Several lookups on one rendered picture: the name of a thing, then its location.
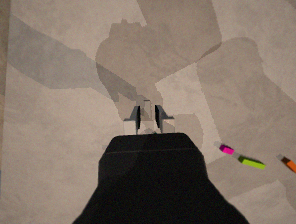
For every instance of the magenta rod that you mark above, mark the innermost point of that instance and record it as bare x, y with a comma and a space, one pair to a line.
226, 149

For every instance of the grey rod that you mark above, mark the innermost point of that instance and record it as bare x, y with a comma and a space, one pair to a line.
147, 109

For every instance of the orange rod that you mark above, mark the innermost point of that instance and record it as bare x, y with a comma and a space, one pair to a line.
289, 164

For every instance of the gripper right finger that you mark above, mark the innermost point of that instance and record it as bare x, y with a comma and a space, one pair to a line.
165, 123

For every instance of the lime green rod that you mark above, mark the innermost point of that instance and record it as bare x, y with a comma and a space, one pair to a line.
251, 162

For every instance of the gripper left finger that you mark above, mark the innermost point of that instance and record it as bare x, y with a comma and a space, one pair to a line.
132, 124

